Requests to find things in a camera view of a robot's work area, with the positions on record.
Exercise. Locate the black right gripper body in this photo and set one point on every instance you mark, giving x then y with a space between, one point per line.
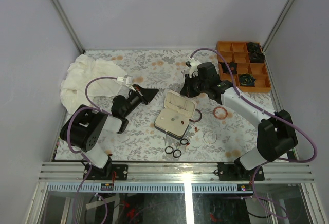
195 86

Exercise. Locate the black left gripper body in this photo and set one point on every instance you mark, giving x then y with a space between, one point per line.
133 100

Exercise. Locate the cream and navy jewelry box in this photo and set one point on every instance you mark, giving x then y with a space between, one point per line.
179 107

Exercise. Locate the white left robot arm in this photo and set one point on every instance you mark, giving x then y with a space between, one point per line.
83 129

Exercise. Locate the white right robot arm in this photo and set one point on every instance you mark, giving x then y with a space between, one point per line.
275 136

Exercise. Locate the floral table mat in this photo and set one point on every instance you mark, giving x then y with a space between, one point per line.
141 141

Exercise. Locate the dark fabric flower orange dots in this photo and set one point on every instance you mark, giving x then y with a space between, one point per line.
232 66

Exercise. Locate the dark purple bangle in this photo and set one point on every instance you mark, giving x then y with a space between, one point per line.
197 116

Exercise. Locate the orange-red bangle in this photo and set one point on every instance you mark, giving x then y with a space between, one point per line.
220 113

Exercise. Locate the dark green fabric flower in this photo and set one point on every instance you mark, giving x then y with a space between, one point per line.
246 80

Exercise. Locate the orange divided tray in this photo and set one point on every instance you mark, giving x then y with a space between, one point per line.
237 52

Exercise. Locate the white crumpled cloth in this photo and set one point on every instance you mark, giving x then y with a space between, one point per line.
80 73

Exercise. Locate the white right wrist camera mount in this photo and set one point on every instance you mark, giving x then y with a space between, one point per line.
192 64

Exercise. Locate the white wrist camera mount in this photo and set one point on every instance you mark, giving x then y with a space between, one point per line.
126 81
192 64

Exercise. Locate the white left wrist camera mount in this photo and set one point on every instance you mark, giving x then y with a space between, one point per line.
126 81

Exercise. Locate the silver wire bangle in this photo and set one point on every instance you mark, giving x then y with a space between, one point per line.
210 137

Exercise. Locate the aluminium rail frame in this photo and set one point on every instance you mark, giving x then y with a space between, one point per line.
161 177

